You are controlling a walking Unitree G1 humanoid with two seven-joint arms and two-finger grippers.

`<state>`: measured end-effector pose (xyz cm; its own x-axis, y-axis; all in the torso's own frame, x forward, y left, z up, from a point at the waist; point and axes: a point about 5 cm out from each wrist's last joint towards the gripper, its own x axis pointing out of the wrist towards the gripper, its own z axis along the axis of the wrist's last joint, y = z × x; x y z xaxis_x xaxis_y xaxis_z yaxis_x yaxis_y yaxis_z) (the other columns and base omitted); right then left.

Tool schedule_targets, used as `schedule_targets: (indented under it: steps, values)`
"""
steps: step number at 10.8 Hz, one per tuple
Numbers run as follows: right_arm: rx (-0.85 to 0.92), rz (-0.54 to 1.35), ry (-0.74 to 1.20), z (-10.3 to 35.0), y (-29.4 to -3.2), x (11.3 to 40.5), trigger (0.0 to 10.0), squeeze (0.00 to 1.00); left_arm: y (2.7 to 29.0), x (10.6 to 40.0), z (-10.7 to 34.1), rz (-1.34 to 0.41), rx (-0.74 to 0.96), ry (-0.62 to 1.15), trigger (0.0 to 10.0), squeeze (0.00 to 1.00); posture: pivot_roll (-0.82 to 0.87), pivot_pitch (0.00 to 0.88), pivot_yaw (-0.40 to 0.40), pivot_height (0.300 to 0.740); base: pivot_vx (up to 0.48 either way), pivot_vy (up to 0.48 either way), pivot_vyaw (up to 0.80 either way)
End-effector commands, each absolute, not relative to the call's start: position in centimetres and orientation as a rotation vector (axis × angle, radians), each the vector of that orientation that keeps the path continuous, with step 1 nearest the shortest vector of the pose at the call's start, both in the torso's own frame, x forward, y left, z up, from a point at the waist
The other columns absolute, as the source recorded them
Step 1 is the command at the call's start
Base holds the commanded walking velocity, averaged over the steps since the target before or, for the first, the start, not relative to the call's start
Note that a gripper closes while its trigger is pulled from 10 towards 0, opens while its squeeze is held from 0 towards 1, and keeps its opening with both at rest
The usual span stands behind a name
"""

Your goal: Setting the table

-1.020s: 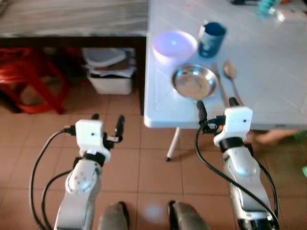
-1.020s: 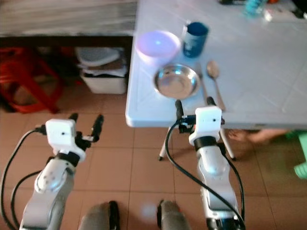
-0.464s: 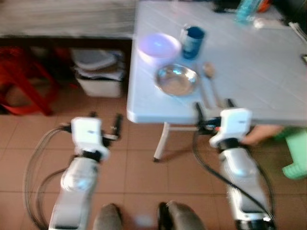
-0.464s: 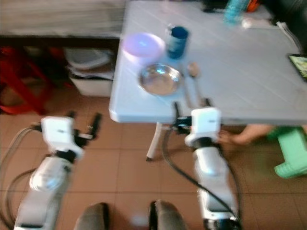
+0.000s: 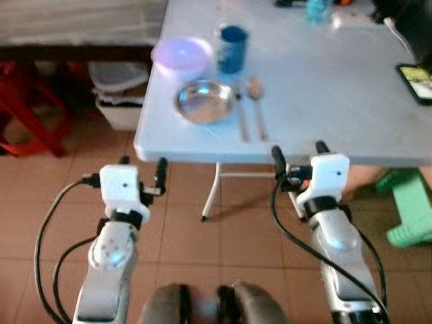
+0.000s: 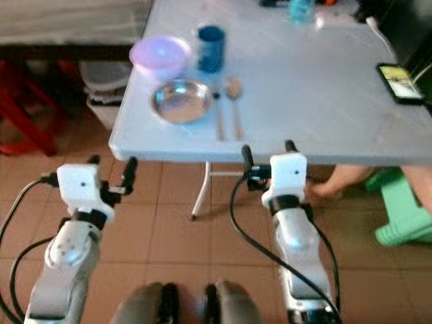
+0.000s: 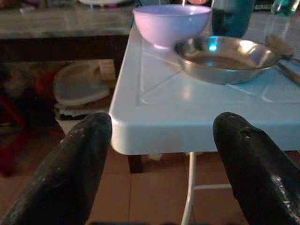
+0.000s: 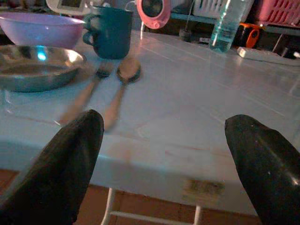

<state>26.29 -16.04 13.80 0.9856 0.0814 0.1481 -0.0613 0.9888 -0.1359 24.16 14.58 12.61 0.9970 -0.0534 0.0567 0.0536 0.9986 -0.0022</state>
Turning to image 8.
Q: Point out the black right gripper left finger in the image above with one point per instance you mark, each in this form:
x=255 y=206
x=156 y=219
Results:
x=56 y=168

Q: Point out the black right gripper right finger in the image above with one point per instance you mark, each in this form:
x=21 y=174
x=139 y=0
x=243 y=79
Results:
x=269 y=168

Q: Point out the metal fork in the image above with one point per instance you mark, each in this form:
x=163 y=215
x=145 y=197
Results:
x=86 y=91

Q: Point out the round metal plate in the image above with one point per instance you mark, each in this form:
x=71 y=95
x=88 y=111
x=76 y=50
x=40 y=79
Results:
x=37 y=68

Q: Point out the metal spoon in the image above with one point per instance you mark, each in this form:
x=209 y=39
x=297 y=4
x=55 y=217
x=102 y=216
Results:
x=124 y=82

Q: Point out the white power strip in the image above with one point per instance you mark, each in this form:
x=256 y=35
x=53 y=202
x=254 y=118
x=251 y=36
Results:
x=264 y=55

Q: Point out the orange and black device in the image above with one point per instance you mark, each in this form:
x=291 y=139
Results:
x=249 y=35

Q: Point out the pink plastic bowl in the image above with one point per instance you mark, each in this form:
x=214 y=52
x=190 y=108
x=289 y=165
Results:
x=44 y=29

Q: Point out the dark teal mug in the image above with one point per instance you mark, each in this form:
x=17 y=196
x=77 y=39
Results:
x=112 y=32

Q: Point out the clear plastic water bottle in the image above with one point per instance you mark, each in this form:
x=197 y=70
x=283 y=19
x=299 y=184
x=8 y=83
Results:
x=226 y=25

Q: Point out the pink plastic basket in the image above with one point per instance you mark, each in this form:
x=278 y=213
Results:
x=276 y=11

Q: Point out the white appliance with screen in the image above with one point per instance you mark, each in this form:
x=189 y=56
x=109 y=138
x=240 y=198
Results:
x=70 y=5

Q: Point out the white plastic basket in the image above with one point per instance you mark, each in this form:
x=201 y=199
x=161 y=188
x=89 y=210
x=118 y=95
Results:
x=211 y=8

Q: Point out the pink round fan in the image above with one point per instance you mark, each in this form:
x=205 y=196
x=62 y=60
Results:
x=153 y=11

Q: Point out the white metal table frame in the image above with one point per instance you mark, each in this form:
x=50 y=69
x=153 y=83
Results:
x=150 y=211

